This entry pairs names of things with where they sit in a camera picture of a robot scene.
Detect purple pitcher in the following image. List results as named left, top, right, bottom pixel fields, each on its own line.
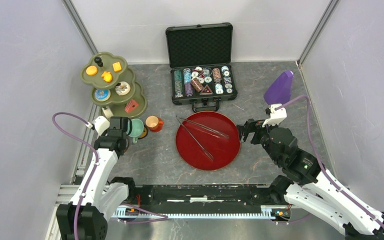
left=263, top=70, right=294, bottom=105

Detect red round tray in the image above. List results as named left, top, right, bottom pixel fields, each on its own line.
left=175, top=111, right=241, bottom=171

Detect white roll cake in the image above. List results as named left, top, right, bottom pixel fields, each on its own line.
left=100, top=106, right=114, bottom=119

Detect blue donut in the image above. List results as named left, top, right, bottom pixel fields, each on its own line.
left=93, top=89, right=111, bottom=102

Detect pink triangular cake slice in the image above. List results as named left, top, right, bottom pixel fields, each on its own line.
left=124, top=99, right=139, bottom=114

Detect metal tongs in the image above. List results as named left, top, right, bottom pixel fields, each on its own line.
left=175, top=115, right=230, bottom=162

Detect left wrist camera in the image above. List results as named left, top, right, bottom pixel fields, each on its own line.
left=85, top=115, right=110, bottom=136

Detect white chocolate donut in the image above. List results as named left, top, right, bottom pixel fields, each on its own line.
left=115, top=81, right=131, bottom=96

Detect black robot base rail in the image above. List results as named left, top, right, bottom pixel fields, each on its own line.
left=112, top=184, right=291, bottom=222

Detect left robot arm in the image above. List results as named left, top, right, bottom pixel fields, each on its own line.
left=52, top=113, right=137, bottom=240

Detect black poker chip case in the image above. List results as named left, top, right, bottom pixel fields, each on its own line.
left=165, top=22, right=238, bottom=113

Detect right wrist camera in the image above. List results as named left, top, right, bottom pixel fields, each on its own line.
left=262, top=103, right=287, bottom=127

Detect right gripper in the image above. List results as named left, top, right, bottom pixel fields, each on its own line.
left=235, top=117, right=281, bottom=165

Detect teal cup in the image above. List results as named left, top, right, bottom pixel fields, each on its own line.
left=127, top=118, right=144, bottom=144

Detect small orange cup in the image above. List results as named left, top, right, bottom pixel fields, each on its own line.
left=145, top=115, right=159, bottom=132

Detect orange face coaster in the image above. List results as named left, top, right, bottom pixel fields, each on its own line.
left=138, top=125, right=149, bottom=140

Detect green three-tier dessert stand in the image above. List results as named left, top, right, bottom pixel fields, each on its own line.
left=80, top=51, right=148, bottom=119

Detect red round coaster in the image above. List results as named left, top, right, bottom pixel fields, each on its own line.
left=156, top=117, right=164, bottom=132

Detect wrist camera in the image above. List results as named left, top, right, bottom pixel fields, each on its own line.
left=85, top=115, right=110, bottom=136
left=262, top=103, right=287, bottom=127

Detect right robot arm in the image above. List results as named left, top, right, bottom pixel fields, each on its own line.
left=236, top=119, right=384, bottom=240

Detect orange round cookie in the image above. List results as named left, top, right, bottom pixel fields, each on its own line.
left=85, top=65, right=98, bottom=76

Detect orange fish cookie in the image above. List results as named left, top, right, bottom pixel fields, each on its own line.
left=101, top=71, right=113, bottom=83

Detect yellow rectangular biscuit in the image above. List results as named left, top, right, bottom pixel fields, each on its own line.
left=112, top=61, right=123, bottom=73

